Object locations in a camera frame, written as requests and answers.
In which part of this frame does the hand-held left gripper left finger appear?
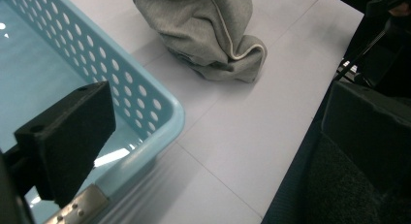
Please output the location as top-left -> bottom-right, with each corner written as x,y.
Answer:
14,80 -> 117,209

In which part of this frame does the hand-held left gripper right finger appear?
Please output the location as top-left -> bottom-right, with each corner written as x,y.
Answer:
321,80 -> 411,195

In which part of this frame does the light blue perforated plastic basket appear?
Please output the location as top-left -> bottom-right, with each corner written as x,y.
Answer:
0,0 -> 186,224

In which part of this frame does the grey garment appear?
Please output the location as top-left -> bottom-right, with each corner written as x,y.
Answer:
130,0 -> 269,84

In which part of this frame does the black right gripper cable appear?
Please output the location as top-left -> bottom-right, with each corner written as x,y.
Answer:
334,28 -> 391,82

